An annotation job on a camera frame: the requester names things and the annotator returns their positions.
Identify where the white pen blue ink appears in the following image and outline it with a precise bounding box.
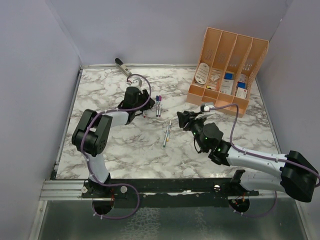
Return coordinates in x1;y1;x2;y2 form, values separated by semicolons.
155;99;159;117

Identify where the white oval perforated item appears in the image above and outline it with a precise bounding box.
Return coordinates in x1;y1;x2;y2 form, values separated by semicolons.
194;62;210;85

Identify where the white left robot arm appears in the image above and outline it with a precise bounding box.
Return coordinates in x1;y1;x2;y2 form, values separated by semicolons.
71;86;155;198

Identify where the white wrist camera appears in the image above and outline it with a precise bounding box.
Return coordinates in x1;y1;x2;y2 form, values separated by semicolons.
127;76;143;90
200;102;215;113

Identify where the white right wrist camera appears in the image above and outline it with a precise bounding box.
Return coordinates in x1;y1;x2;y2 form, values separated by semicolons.
200;102;215;113

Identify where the black grey stapler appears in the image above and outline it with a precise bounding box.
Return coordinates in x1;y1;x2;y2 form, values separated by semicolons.
114;57;132;77

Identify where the peach desk organizer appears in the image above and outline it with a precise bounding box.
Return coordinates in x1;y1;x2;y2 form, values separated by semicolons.
186;27;269;117

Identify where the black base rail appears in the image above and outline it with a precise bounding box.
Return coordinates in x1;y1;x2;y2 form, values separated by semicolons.
81;177;259;209

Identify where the aluminium frame profile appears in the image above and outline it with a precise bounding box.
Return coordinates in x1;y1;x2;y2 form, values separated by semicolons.
39;180;84;201

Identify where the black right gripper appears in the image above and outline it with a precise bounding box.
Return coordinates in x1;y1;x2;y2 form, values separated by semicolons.
177;110;208;152

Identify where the white pen green ink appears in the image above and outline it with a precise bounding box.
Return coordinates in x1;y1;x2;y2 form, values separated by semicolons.
162;125;168;148

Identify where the white pen yellow ink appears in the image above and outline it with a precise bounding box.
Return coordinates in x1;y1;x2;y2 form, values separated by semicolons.
166;119;172;142

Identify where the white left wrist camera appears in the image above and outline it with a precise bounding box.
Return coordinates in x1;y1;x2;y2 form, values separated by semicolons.
127;76;143;90

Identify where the white pen purple ink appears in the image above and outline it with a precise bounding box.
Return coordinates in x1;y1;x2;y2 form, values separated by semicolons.
158;101;162;117

